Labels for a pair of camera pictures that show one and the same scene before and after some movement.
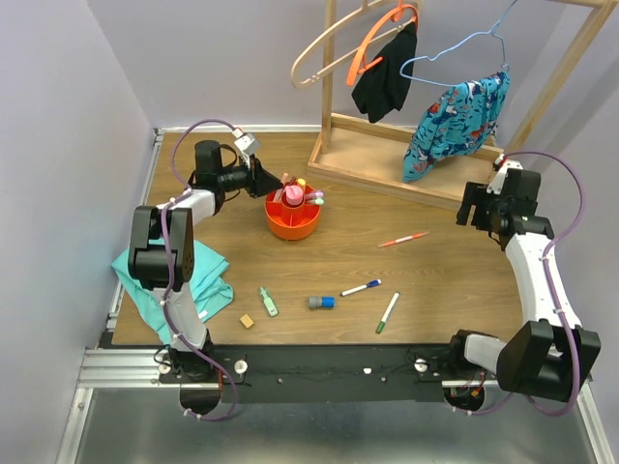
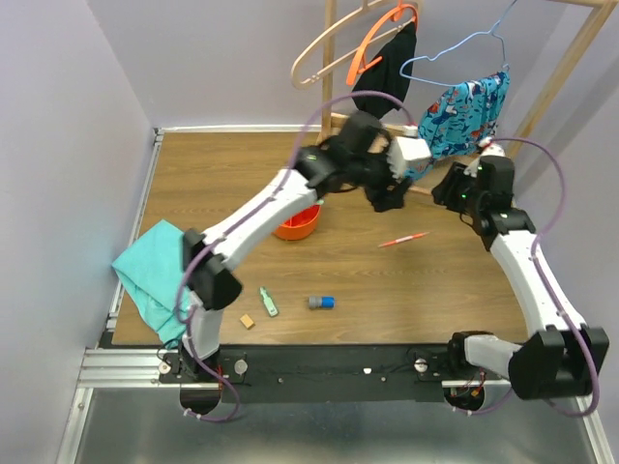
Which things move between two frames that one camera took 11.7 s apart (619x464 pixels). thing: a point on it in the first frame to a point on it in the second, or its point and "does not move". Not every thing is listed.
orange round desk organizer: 290,222 does not move
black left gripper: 259,182 to 382,198
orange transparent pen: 403,239 does not move
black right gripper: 475,193 to 443,192
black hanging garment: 382,89 does not move
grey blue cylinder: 321,302 does not move
